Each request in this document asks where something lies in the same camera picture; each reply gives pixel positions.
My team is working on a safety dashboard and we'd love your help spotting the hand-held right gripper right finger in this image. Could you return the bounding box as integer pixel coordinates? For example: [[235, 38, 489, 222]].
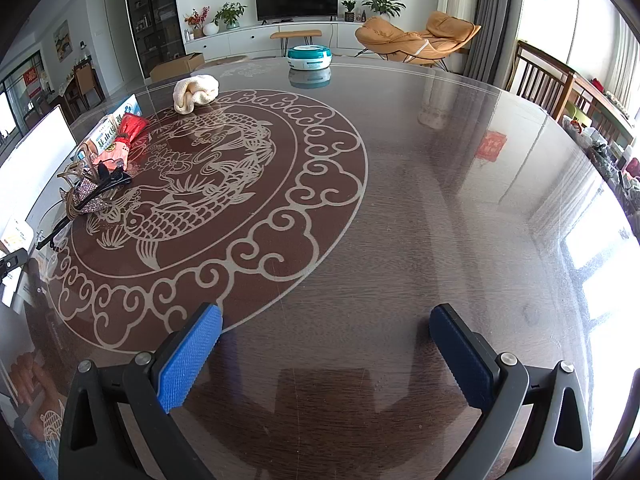
[[428, 304, 593, 480]]

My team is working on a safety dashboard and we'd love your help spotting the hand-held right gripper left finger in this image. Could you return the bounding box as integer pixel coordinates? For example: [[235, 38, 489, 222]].
[[59, 303, 224, 480]]

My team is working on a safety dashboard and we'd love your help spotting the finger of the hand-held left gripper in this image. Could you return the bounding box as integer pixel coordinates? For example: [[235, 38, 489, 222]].
[[0, 247, 28, 283]]

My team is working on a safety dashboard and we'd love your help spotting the white container box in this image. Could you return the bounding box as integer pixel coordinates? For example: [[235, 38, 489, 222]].
[[0, 104, 76, 311]]

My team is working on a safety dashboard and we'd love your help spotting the thin black hair clip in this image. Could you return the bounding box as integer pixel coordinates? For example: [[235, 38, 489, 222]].
[[35, 212, 83, 252]]

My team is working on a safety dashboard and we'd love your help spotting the glittery hair clip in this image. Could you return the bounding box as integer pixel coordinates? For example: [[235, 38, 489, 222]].
[[60, 180, 113, 221]]

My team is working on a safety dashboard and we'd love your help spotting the orange red packet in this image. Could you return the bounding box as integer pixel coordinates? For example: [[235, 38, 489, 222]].
[[97, 142, 133, 173]]

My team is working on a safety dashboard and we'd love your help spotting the white printed box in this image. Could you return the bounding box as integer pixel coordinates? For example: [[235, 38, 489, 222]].
[[82, 114, 132, 153]]

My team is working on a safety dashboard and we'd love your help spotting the red snack packet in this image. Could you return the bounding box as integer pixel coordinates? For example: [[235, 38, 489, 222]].
[[119, 112, 150, 142]]

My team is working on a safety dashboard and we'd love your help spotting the dining table with chairs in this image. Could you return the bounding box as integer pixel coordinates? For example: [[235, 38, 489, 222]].
[[60, 55, 108, 116]]

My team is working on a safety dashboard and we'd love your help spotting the cream knitted cloth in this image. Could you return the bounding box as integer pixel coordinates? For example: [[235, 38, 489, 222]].
[[173, 74, 221, 113]]

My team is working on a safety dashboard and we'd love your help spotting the cardboard box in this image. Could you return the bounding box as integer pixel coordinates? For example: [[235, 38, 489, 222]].
[[150, 52, 206, 82]]

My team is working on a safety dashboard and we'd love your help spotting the dark glass display cabinet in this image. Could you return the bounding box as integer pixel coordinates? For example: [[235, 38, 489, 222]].
[[122, 0, 183, 81]]

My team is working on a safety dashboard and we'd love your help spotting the cluttered wooden sideboard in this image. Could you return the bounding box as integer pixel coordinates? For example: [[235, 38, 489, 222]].
[[560, 75, 640, 206]]

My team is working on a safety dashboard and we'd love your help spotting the round beige floor cushion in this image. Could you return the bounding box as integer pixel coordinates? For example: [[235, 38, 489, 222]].
[[192, 54, 251, 68]]

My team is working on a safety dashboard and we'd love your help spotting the wooden chair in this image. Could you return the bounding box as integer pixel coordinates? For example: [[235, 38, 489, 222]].
[[507, 40, 576, 121]]

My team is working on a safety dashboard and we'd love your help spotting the red flower arrangement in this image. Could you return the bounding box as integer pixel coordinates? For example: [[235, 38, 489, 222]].
[[184, 7, 211, 40]]

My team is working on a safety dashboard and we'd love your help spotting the teal round box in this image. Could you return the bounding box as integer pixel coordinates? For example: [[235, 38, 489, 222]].
[[286, 44, 333, 71]]

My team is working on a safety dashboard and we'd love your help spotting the white television cabinet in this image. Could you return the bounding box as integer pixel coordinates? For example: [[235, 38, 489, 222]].
[[182, 20, 381, 56]]

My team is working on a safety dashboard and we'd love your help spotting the green potted plant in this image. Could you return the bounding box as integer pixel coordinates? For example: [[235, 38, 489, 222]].
[[215, 2, 248, 31]]

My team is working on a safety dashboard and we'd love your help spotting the orange lounge chair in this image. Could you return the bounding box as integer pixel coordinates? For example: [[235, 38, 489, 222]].
[[355, 10, 482, 67]]

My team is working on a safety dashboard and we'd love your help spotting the wooden bench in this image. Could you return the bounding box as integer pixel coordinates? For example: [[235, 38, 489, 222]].
[[270, 29, 323, 51]]

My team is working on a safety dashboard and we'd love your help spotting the grey curtain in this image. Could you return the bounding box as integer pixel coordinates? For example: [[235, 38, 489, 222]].
[[462, 0, 526, 93]]

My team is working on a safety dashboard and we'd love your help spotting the large leafy potted plant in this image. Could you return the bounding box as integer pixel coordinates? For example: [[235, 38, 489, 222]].
[[361, 0, 407, 21]]

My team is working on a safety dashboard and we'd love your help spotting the flat screen television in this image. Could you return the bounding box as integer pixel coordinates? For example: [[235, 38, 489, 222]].
[[254, 0, 339, 23]]

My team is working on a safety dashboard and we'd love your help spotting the wall painting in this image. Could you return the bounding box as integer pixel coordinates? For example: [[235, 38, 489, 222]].
[[53, 19, 71, 61]]

